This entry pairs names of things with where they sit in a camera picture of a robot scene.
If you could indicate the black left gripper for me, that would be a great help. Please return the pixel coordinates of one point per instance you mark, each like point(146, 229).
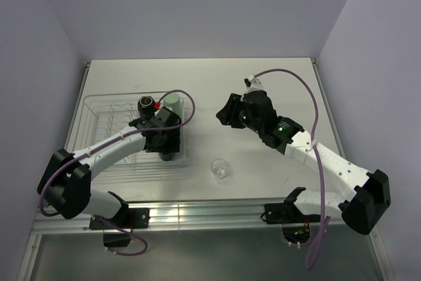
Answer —
point(171, 146)

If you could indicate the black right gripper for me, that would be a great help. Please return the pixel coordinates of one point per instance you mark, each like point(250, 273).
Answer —
point(228, 114)

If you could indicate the dark blue mug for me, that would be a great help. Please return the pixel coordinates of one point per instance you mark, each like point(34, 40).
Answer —
point(167, 156)

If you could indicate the light green plastic cup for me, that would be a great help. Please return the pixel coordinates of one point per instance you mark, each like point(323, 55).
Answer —
point(173, 102)

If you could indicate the black mug cream interior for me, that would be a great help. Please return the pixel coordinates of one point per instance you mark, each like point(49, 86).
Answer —
point(146, 107)

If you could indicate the small clear glass cup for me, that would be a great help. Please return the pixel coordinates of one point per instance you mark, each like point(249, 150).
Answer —
point(220, 168)

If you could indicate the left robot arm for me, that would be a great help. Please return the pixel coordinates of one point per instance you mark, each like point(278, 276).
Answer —
point(66, 182)

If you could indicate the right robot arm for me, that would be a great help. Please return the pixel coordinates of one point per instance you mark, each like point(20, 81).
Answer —
point(362, 197)

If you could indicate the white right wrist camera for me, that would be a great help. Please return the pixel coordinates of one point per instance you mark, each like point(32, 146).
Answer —
point(252, 84)

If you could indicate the clear wire dish rack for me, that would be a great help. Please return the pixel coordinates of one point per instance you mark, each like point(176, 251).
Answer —
point(130, 142)

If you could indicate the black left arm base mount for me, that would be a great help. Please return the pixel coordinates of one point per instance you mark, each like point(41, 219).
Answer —
point(119, 231)

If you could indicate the aluminium rail frame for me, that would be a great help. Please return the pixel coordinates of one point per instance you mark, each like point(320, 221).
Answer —
point(212, 240)

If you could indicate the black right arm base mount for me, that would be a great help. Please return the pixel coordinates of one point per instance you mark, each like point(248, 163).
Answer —
point(283, 213)

